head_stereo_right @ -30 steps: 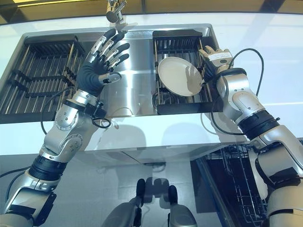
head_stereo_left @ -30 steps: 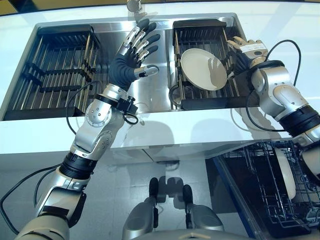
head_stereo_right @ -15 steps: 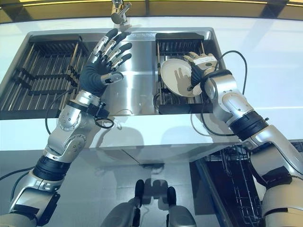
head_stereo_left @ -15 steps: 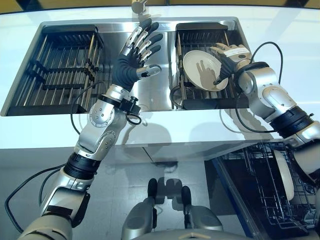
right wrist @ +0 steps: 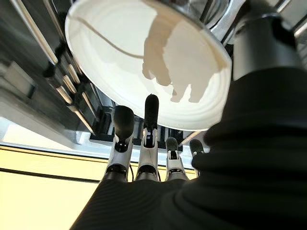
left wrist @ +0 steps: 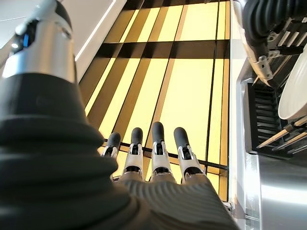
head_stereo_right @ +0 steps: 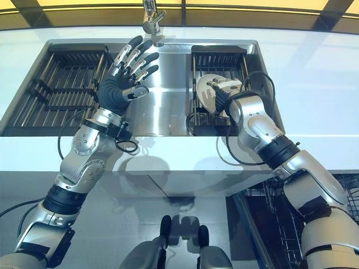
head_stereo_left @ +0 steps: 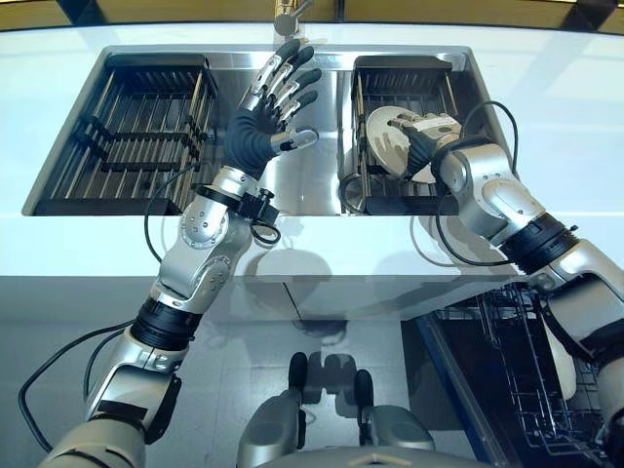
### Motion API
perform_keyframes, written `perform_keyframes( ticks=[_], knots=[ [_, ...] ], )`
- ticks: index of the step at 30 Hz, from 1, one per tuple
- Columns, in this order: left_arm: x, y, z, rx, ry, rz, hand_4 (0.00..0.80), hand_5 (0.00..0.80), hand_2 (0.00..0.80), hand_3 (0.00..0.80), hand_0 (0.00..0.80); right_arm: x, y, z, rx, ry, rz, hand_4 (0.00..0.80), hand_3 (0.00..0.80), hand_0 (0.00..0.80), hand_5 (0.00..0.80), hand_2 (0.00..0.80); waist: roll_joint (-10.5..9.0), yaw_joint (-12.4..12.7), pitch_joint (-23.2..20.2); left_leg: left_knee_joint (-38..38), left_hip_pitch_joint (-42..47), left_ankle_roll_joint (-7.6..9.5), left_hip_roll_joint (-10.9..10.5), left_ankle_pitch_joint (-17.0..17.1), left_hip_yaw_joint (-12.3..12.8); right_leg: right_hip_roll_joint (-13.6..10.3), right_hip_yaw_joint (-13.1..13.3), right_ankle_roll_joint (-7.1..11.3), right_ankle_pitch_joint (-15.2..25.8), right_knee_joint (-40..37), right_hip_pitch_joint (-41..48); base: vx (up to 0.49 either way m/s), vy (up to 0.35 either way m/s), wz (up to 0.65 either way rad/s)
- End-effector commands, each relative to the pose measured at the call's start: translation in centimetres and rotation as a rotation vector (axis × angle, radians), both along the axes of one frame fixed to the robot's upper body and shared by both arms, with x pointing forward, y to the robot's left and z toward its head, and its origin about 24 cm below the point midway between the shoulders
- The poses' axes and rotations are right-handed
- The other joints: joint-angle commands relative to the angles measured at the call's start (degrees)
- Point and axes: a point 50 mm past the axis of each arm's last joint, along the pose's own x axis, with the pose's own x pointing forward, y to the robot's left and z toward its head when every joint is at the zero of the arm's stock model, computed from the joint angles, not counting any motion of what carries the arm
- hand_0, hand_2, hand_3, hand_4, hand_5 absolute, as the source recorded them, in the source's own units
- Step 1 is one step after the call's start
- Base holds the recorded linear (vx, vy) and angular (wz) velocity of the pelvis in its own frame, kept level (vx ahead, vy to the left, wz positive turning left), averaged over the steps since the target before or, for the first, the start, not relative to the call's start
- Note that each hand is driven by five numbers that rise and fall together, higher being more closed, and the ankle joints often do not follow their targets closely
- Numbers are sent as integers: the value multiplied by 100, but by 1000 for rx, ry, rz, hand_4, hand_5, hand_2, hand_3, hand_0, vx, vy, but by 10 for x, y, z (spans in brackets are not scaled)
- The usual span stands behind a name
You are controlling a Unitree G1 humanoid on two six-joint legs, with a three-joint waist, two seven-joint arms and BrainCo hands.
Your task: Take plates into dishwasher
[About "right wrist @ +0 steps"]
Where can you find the robot right hand dark glove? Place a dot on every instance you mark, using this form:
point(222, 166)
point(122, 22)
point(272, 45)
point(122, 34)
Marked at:
point(239, 167)

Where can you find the cream round plate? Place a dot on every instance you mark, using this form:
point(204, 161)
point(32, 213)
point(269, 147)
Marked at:
point(120, 60)

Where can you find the small black sink dish rack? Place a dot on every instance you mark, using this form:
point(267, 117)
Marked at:
point(72, 79)

